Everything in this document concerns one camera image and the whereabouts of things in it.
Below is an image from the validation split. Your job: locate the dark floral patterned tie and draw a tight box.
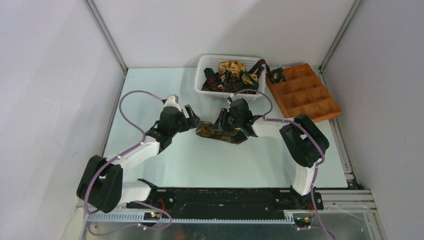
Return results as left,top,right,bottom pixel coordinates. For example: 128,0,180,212
195,120,248,145

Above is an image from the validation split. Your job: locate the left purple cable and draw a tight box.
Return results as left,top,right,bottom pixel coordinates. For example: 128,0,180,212
83,90,174,231

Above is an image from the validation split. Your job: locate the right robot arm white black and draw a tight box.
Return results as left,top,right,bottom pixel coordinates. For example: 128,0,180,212
211,98,330,209

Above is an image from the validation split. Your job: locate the rolled dark patterned tie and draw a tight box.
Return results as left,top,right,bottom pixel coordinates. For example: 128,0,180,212
267,67,286,84

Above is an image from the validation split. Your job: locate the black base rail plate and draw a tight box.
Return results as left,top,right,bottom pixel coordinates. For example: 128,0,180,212
146,187,324,221

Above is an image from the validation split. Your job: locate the red navy striped tie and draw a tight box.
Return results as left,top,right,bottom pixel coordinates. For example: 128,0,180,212
248,59,270,78

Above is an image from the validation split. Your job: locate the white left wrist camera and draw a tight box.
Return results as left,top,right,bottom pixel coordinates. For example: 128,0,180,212
162,94,182,112

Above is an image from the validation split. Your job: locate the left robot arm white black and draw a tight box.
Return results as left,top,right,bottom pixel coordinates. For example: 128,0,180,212
76,104,200,215

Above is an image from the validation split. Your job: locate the green navy plaid tie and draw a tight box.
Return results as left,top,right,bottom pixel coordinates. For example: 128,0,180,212
201,68,259,93

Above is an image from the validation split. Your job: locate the brown dark patterned tie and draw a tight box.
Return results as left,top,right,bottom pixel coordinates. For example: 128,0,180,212
201,74,252,93

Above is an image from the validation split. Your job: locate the orange compartment tray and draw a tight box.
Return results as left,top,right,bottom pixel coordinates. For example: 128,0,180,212
266,63,342,123

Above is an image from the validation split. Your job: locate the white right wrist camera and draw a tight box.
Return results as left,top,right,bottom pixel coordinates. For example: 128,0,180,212
227,94,237,104

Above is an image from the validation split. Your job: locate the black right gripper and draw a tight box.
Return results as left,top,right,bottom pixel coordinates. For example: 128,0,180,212
211,108,243,134

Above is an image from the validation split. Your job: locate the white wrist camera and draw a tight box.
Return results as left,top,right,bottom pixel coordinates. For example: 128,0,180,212
162,94,182,112
227,94,237,104

